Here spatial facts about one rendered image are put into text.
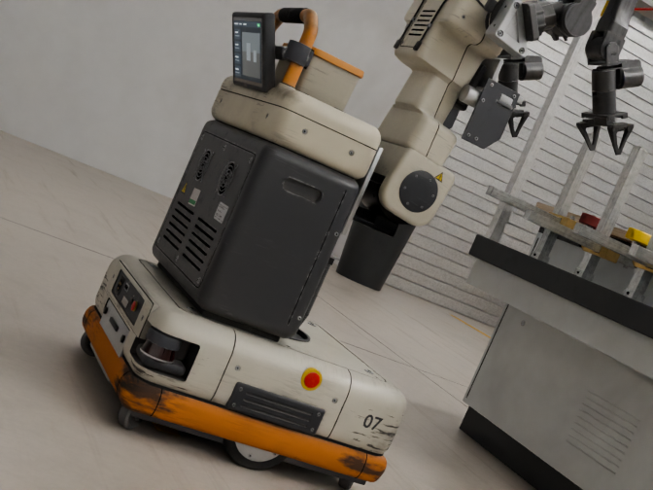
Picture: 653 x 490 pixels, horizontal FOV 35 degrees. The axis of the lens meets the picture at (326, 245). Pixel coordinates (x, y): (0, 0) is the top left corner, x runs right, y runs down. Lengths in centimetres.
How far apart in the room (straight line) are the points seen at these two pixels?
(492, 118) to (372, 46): 653
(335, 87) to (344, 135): 19
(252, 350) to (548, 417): 155
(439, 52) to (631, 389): 131
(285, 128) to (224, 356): 50
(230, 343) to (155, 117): 637
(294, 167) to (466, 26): 58
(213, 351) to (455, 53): 94
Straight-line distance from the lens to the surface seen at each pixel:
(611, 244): 298
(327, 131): 224
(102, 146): 848
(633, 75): 264
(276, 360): 228
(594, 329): 322
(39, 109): 839
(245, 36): 246
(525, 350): 377
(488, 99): 256
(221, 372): 224
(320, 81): 240
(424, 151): 252
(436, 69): 255
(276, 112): 223
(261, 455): 235
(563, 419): 352
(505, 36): 244
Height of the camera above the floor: 66
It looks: 3 degrees down
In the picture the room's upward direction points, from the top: 24 degrees clockwise
